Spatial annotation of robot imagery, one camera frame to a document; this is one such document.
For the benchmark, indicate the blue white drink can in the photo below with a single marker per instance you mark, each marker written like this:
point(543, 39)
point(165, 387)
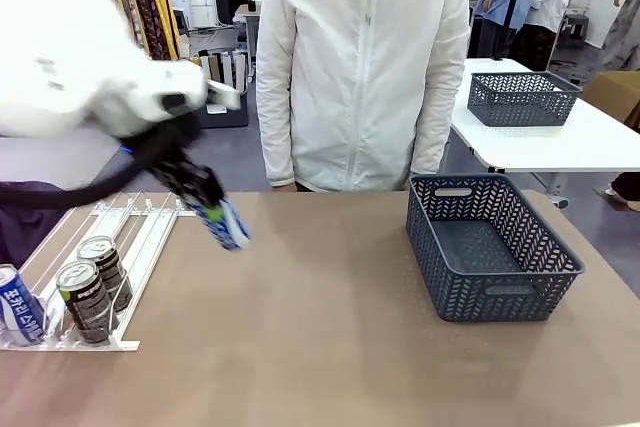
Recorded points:
point(17, 312)
point(230, 232)

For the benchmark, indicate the black drink can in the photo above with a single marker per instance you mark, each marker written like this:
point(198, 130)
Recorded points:
point(87, 302)
point(112, 267)

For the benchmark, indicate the small grey plastic basket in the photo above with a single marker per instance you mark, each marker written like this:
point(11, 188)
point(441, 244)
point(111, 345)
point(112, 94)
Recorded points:
point(520, 102)

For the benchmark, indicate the brown material roll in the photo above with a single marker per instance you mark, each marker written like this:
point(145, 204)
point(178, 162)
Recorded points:
point(215, 67)

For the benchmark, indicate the white box appliance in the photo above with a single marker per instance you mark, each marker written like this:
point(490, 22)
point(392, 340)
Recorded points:
point(179, 7)

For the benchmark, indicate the large grey plastic basket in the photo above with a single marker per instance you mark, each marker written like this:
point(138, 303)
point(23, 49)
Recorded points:
point(490, 267)

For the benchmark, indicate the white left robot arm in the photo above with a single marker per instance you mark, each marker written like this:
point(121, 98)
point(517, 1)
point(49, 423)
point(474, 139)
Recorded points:
point(60, 47)

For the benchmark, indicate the background equipment cart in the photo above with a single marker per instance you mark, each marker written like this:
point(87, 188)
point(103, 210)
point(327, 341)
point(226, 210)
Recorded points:
point(247, 22)

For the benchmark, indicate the brown patterned hanging garment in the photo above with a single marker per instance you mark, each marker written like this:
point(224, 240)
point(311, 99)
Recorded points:
point(142, 7)

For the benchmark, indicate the white roll with black end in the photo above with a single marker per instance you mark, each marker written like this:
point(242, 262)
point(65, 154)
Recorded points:
point(204, 59)

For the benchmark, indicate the person's right forearm white sleeve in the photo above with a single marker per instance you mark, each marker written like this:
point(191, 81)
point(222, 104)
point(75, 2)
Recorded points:
point(275, 137)

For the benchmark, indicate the white zip jacket torso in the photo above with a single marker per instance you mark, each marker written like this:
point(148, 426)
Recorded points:
point(360, 72)

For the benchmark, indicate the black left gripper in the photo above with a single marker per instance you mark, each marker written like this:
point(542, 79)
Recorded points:
point(185, 177)

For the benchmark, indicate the brown cardboard box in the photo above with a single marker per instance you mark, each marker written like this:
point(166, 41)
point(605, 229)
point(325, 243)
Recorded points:
point(612, 92)

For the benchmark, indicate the grey step stool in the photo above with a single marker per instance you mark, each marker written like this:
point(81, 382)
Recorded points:
point(575, 22)

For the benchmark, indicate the yellow hanging garment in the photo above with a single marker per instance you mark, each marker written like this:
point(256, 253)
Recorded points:
point(160, 7)

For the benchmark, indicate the bystander leg and shoe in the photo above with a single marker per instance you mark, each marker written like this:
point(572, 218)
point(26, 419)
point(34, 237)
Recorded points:
point(627, 184)

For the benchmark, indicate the white table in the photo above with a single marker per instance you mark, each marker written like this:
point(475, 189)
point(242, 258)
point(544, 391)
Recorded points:
point(575, 142)

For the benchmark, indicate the dark grey storage bin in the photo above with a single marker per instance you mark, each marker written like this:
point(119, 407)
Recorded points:
point(230, 117)

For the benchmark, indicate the person's left forearm white sleeve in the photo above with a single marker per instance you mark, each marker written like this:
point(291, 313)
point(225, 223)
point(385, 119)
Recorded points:
point(435, 132)

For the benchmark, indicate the white material roll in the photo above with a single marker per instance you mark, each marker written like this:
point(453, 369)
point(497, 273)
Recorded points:
point(227, 69)
point(240, 72)

